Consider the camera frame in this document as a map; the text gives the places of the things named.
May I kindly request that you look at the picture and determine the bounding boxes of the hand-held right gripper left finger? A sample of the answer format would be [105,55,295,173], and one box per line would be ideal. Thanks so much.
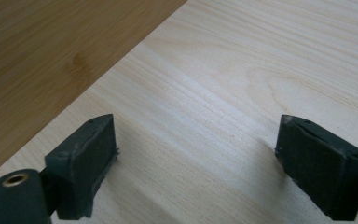
[45,113,119,220]

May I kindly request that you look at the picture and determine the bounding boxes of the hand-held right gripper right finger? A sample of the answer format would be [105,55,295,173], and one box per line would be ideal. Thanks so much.
[274,114,358,222]

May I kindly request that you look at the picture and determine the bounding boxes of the wooden box with glass lid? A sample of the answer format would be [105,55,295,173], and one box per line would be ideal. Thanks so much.
[0,0,188,183]

